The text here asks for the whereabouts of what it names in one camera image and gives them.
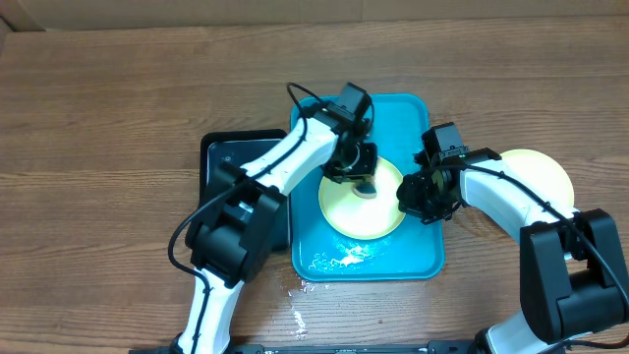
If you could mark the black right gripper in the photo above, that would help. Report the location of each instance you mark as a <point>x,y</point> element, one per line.
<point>412,206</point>

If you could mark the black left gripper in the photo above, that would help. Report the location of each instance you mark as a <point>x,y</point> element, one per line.
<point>369,167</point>

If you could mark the green and orange sponge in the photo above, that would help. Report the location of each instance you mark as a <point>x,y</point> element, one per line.
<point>365,190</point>

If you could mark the yellow-green plate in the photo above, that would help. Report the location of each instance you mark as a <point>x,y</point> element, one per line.
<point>543,175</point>
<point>352,214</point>

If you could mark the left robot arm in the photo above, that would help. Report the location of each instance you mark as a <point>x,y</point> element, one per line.
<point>243,208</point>

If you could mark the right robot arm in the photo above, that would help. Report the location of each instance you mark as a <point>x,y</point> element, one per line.
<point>573,275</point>

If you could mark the teal plastic tray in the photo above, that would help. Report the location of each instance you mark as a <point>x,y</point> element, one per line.
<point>411,251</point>

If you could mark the black water tray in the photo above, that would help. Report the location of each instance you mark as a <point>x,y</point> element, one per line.
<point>236,147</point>

